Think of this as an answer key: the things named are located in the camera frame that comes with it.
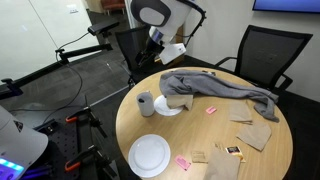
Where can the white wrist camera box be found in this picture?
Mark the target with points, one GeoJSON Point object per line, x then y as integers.
{"type": "Point", "coordinates": [172, 51]}

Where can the orange black clamp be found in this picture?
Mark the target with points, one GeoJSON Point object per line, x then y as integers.
{"type": "Point", "coordinates": [91, 152]}
{"type": "Point", "coordinates": [87, 114]}

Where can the black mesh chair side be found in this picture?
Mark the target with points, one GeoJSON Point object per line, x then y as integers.
{"type": "Point", "coordinates": [264, 55]}

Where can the black mesh chair far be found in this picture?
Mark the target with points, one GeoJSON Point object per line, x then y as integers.
{"type": "Point", "coordinates": [132, 43]}

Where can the large white plate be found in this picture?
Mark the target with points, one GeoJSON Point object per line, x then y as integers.
{"type": "Point", "coordinates": [149, 156]}

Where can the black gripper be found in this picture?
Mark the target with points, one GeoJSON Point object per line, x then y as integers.
{"type": "Point", "coordinates": [150, 51]}

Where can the small brown sugar packet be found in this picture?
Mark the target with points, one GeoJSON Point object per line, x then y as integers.
{"type": "Point", "coordinates": [198, 157]}

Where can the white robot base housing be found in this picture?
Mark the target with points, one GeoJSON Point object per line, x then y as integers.
{"type": "Point", "coordinates": [20, 146]}

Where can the white mug cup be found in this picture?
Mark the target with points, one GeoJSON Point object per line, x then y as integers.
{"type": "Point", "coordinates": [145, 103]}

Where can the pink sticky note centre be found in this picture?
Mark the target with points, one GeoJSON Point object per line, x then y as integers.
{"type": "Point", "coordinates": [211, 110]}

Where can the wall mounted screen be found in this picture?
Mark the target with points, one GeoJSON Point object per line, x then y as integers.
{"type": "Point", "coordinates": [300, 6]}

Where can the grey sweatshirt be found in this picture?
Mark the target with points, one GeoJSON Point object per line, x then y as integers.
{"type": "Point", "coordinates": [190, 82]}

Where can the orange black clamp lower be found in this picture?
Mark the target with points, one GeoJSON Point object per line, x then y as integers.
{"type": "Point", "coordinates": [91, 152]}

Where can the black camera tripod stand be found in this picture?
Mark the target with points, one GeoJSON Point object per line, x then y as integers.
{"type": "Point", "coordinates": [13, 87]}

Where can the brown paper napkin on plate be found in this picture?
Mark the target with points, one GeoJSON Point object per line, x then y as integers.
{"type": "Point", "coordinates": [174, 101]}

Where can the brown napkin by sweatshirt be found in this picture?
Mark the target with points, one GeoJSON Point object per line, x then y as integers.
{"type": "Point", "coordinates": [239, 112]}

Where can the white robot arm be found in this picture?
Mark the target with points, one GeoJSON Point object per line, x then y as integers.
{"type": "Point", "coordinates": [164, 17]}

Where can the small white plate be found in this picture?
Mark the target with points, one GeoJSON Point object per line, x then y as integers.
{"type": "Point", "coordinates": [161, 107]}

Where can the brown napkin far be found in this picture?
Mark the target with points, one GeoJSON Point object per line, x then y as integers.
{"type": "Point", "coordinates": [256, 134]}

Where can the orange black clamp upper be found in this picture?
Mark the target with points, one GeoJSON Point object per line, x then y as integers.
{"type": "Point", "coordinates": [87, 114]}

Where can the yellow black tea packet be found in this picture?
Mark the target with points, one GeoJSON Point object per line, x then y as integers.
{"type": "Point", "coordinates": [236, 151]}

